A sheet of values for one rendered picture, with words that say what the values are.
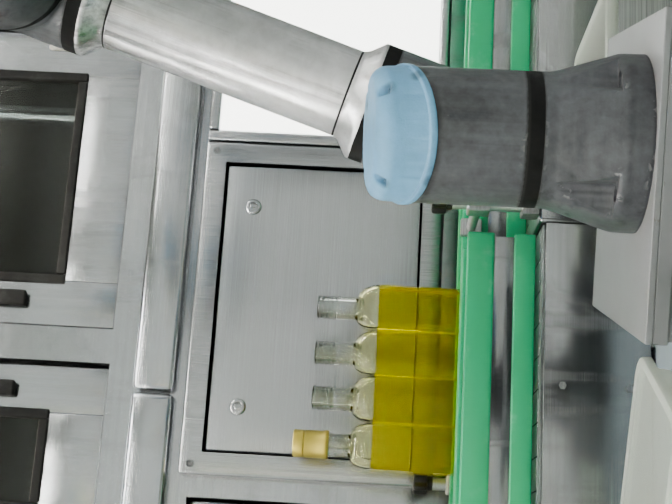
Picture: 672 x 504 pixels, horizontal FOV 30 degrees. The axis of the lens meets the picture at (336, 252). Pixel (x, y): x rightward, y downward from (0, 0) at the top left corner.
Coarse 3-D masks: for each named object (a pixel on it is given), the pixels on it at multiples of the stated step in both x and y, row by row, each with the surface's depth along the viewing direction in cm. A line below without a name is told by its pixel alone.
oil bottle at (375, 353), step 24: (360, 336) 157; (384, 336) 156; (408, 336) 156; (432, 336) 156; (456, 336) 156; (360, 360) 155; (384, 360) 155; (408, 360) 155; (432, 360) 155; (456, 360) 155
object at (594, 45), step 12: (600, 0) 137; (612, 0) 133; (600, 12) 139; (612, 12) 133; (588, 24) 145; (600, 24) 142; (612, 24) 132; (588, 36) 146; (600, 36) 145; (612, 36) 132; (588, 48) 148; (600, 48) 148; (576, 60) 153; (588, 60) 152
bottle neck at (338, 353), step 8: (320, 344) 157; (328, 344) 157; (336, 344) 157; (344, 344) 157; (352, 344) 157; (320, 352) 157; (328, 352) 157; (336, 352) 157; (344, 352) 157; (352, 352) 157; (320, 360) 157; (328, 360) 157; (336, 360) 157; (344, 360) 157; (352, 360) 157
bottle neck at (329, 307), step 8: (320, 296) 159; (328, 296) 159; (320, 304) 158; (328, 304) 158; (336, 304) 158; (344, 304) 158; (352, 304) 158; (320, 312) 158; (328, 312) 158; (336, 312) 158; (344, 312) 158; (352, 312) 158
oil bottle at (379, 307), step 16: (368, 288) 158; (384, 288) 157; (400, 288) 157; (416, 288) 157; (432, 288) 157; (448, 288) 157; (368, 304) 157; (384, 304) 157; (400, 304) 156; (416, 304) 156; (432, 304) 156; (448, 304) 156; (368, 320) 156; (384, 320) 156; (400, 320) 156; (416, 320) 156; (432, 320) 156; (448, 320) 156
